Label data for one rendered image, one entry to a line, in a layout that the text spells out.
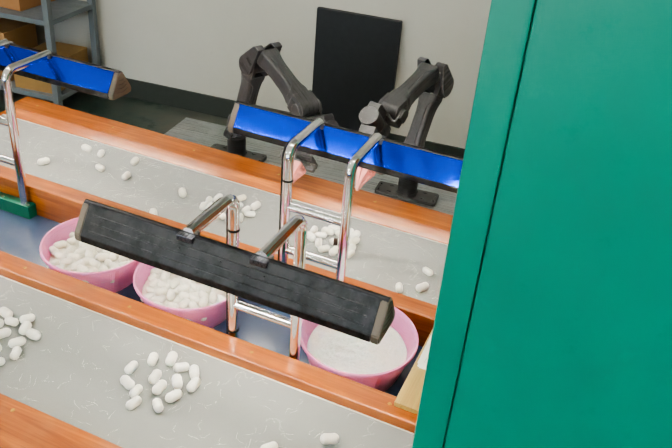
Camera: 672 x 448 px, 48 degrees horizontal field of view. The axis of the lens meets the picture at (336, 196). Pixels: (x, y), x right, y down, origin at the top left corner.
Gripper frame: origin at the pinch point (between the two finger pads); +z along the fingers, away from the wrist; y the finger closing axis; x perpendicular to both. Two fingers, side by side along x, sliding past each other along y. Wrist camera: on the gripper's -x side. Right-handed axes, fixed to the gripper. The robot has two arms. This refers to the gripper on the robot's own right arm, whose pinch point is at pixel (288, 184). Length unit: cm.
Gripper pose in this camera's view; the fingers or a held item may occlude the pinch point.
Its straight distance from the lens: 215.9
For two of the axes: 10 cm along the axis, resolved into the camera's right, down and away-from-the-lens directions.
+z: -3.6, 8.9, -2.9
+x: 2.2, 3.8, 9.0
